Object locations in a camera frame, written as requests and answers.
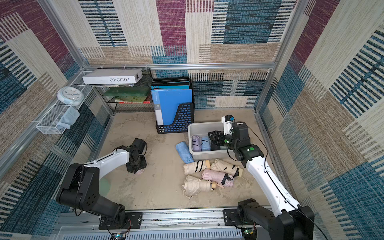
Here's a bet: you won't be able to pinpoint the grey plastic storage box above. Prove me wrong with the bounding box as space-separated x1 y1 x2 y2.
188 122 229 161

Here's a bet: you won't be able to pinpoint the pink umbrella black strap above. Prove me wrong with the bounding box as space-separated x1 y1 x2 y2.
200 168 235 188

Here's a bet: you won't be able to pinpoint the beige umbrella right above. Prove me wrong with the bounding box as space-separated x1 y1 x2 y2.
211 159 243 177

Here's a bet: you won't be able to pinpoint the beige umbrella black stripes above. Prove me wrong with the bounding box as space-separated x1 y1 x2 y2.
184 160 211 175

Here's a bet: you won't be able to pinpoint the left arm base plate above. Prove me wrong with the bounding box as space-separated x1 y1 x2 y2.
99 212 143 231

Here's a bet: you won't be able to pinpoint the teal file folder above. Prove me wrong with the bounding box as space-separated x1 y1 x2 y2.
151 85 190 90

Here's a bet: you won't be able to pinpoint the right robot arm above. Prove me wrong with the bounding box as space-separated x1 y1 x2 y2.
219 115 315 240

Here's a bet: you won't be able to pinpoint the white folio box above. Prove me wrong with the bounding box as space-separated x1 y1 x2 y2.
83 69 143 85

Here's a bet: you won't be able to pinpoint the black wire shelf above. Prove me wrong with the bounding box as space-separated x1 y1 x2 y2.
95 73 154 114

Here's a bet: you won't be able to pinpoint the black mesh file holder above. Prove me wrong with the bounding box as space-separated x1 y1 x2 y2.
151 78 195 134

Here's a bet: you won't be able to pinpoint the mint green pen cup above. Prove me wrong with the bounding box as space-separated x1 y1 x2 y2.
99 178 111 197

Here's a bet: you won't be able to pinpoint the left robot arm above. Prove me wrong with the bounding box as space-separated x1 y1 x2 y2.
57 138 148 230

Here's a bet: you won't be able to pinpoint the pale pink small umbrella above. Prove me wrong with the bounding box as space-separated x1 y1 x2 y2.
135 169 145 175

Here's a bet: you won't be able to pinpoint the light blue cloth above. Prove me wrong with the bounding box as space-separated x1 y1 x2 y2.
57 107 80 131

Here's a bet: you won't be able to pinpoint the white wire basket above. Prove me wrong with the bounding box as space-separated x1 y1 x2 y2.
36 84 93 135

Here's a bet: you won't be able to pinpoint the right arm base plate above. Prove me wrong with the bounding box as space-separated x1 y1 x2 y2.
223 206 270 228

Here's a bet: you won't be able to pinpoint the red book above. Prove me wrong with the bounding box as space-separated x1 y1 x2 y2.
114 96 152 104

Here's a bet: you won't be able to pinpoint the beige umbrella front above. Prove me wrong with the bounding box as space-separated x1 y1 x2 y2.
182 176 217 198

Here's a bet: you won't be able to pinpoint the white round clock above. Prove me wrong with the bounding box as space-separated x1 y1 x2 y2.
57 87 85 107

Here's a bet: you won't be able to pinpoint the light blue umbrella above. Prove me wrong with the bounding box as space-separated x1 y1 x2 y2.
201 137 211 152

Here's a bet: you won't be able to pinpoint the purple umbrella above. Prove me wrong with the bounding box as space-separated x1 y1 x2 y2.
192 135 202 152

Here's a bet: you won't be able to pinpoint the blue clip file folder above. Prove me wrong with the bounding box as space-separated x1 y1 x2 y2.
151 89 193 126

